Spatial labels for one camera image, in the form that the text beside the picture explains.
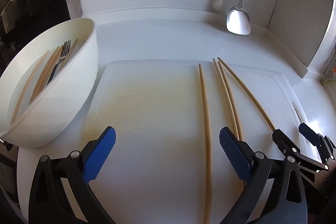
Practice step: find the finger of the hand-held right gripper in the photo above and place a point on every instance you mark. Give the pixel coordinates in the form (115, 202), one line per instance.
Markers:
(305, 130)
(286, 144)

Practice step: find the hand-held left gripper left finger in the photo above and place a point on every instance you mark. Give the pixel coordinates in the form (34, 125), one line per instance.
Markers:
(101, 153)

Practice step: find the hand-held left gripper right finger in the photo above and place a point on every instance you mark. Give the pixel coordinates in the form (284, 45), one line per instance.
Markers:
(235, 155)

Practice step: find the white round bowl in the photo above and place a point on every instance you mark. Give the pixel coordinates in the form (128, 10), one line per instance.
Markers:
(76, 98)

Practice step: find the white plastic cutting board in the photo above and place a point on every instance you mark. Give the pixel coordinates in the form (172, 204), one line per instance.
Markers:
(147, 113)

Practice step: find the gas valve with orange knob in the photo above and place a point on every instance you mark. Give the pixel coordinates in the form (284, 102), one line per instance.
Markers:
(332, 66)

